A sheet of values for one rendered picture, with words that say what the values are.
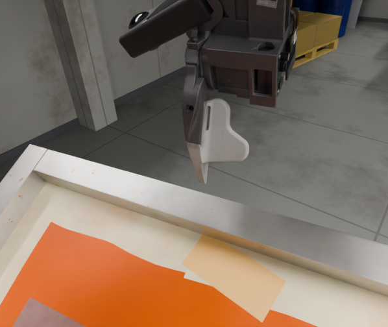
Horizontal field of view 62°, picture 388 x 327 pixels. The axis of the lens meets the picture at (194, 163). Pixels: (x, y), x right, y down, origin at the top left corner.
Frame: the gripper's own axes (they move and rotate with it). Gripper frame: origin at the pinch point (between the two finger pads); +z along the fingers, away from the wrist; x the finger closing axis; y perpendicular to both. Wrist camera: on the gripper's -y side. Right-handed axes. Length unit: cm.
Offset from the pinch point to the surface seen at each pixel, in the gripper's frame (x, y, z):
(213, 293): -15.9, 4.3, 7.5
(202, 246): -11.7, 1.1, 7.0
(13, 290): -24.4, -19.3, 8.4
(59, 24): 169, -230, 95
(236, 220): -9.0, 4.7, 3.2
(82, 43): 169, -214, 112
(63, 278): -20.8, -13.7, 8.0
